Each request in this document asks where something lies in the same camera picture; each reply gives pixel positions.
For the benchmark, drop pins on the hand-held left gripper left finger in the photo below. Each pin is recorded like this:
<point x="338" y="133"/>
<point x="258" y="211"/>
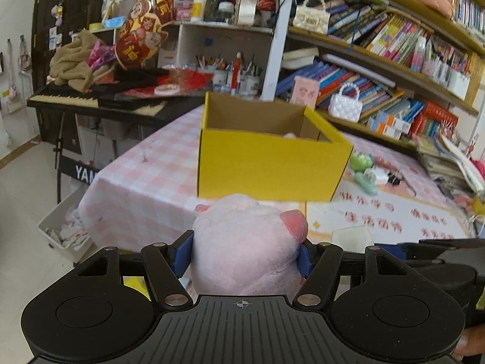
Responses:
<point x="182" y="254"/>

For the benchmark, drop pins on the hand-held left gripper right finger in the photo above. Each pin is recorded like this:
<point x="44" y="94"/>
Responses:
<point x="305" y="258"/>

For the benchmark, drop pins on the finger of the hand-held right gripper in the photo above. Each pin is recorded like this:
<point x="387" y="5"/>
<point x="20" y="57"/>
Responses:
<point x="396" y="251"/>
<point x="454" y="244"/>

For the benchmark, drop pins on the translucent white packet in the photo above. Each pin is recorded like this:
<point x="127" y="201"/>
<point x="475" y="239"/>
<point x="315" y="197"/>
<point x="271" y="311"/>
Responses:
<point x="352" y="237"/>

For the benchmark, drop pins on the light pink pig plush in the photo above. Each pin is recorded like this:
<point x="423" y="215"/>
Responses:
<point x="242" y="242"/>

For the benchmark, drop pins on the black binder clip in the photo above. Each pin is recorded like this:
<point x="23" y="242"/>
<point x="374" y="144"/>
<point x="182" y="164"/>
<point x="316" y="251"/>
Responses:
<point x="394" y="179"/>

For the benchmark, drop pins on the mint green toy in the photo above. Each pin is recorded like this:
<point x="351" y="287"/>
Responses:
<point x="365" y="182"/>

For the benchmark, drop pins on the white charger plug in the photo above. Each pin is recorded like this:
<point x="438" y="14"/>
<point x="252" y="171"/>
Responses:
<point x="379" y="177"/>

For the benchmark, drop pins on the green frog toy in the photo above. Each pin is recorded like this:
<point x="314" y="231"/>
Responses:
<point x="360" y="161"/>

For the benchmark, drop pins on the yellow cardboard box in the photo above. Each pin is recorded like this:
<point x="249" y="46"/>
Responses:
<point x="265" y="167"/>

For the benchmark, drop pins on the round pink plush toy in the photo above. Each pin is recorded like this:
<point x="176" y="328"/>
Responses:
<point x="290" y="135"/>

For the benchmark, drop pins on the person's right hand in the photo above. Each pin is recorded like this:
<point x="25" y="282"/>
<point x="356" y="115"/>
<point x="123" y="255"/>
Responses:
<point x="471" y="343"/>

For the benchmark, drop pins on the pink checked printed tablecloth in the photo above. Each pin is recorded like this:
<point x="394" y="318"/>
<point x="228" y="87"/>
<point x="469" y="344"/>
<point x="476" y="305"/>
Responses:
<point x="151" y="182"/>

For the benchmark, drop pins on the stack of papers and booklets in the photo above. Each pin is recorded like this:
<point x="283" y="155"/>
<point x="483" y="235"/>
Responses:
<point x="443" y="163"/>

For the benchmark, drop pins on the orange blue white carton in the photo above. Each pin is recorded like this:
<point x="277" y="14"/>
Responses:
<point x="382" y="129"/>
<point x="396" y="122"/>

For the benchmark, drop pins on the white bin with paper scraps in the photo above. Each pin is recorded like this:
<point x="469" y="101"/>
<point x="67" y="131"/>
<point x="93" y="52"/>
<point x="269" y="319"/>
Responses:
<point x="60" y="227"/>

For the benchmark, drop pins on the red thick dictionaries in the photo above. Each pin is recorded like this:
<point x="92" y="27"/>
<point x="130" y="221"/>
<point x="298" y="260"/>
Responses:
<point x="432" y="117"/>

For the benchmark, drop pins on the black keyboard stand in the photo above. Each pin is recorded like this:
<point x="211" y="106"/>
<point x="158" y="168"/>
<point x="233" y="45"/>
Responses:
<point x="81" y="172"/>

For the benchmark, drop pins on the white quilted pearl handbag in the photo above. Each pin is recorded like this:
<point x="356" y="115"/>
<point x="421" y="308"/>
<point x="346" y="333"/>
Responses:
<point x="344" y="110"/>

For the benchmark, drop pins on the white pen holder box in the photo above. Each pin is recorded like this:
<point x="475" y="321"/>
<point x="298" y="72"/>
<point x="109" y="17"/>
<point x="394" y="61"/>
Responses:
<point x="458" y="83"/>

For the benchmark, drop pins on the flat round tape roll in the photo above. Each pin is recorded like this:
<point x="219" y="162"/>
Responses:
<point x="166" y="89"/>

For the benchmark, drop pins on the pink cylindrical cup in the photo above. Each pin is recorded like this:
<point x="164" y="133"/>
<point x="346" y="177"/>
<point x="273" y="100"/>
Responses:
<point x="305" y="91"/>

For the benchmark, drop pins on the red paper sheets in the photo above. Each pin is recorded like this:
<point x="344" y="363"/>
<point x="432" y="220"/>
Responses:
<point x="189" y="81"/>

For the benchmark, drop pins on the row of blue leaning books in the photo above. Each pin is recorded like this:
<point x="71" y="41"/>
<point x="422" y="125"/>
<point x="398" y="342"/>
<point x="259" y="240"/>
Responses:
<point x="341" y="79"/>

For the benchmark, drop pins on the black fuzzy cloth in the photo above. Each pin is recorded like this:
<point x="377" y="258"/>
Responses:
<point x="136" y="76"/>

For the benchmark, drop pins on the white organizer with brushes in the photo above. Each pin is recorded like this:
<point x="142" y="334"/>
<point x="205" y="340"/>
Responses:
<point x="246" y="81"/>

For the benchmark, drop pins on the white rolled paper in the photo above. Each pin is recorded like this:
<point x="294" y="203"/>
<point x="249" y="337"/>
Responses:
<point x="356" y="66"/>

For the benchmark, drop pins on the black electronic keyboard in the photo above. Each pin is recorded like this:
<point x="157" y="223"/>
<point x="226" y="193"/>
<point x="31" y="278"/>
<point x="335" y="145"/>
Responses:
<point x="64" y="100"/>

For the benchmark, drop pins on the thick lying books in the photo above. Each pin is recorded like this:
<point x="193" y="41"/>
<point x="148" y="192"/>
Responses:
<point x="299" y="58"/>

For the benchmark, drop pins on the white shelf unit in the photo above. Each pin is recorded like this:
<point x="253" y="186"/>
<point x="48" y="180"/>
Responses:
<point x="276" y="53"/>

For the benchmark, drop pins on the red gold festive decoration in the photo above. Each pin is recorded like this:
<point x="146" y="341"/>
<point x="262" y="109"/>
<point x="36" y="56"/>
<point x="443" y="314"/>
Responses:
<point x="132" y="45"/>

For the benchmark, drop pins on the wooden bookshelf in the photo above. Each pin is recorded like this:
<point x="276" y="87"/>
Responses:
<point x="333" y="44"/>

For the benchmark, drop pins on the beige cloth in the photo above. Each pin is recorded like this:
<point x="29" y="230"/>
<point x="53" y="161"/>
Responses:
<point x="72" y="68"/>

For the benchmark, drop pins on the row of colourful thin books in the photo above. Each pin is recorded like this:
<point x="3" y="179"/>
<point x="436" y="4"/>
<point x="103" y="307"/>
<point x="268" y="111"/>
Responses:
<point x="390" y="34"/>

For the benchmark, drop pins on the cream quilted pearl handbag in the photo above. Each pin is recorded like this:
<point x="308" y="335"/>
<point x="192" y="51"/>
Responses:
<point x="310" y="19"/>

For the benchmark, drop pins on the small pink box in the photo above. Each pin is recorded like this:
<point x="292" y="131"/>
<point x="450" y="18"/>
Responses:
<point x="183" y="10"/>

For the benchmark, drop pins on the white bottle yellow label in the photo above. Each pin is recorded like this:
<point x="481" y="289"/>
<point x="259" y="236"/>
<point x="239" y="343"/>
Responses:
<point x="197" y="9"/>

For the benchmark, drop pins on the white ribbon roll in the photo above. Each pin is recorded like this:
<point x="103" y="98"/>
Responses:
<point x="248" y="7"/>

